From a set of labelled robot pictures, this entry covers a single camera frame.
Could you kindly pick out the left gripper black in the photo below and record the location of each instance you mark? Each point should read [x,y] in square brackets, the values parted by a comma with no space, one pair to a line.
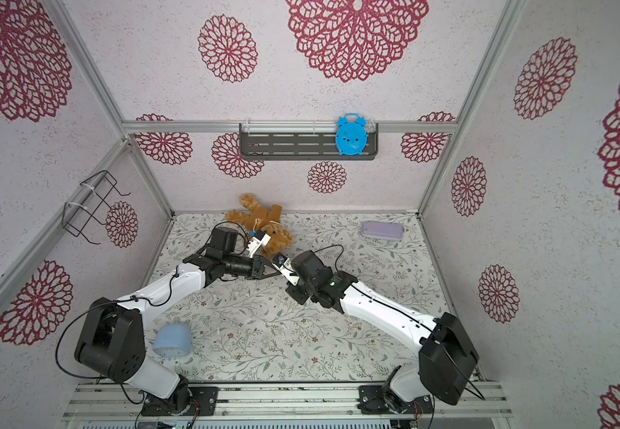
[259,268]

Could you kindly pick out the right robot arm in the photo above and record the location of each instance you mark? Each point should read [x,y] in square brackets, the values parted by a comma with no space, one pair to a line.
[446,356]

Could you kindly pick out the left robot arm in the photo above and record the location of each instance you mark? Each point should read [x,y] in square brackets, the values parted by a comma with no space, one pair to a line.
[112,340]

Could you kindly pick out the brown teddy bear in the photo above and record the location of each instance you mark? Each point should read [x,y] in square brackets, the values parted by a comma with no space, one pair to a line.
[256,217]

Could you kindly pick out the purple rectangular case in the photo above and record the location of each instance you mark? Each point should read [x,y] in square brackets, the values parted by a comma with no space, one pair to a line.
[383,231]

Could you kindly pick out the light blue cup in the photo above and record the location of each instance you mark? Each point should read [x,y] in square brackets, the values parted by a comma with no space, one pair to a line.
[173,341]

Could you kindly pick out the blue alarm clock toy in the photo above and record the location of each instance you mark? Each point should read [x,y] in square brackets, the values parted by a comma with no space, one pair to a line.
[351,135]

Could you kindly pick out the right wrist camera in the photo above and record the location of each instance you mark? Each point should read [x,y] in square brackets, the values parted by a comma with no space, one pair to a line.
[283,265]

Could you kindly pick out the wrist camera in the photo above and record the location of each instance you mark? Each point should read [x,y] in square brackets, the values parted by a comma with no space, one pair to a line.
[283,265]
[258,240]

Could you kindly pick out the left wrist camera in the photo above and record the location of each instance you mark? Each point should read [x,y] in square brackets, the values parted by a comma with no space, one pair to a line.
[258,240]

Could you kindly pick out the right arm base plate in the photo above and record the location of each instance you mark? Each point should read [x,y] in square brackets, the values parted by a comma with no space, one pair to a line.
[376,400]

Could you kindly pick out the grey wall shelf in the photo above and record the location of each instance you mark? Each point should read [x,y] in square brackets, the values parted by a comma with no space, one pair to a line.
[256,145]

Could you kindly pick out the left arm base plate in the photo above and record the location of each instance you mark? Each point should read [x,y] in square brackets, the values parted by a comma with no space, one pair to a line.
[186,401]

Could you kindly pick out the black wire wall rack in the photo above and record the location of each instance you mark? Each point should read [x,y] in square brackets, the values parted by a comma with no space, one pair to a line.
[78,215]

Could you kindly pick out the aluminium front rail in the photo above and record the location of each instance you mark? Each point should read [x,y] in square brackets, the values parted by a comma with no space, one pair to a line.
[258,401]

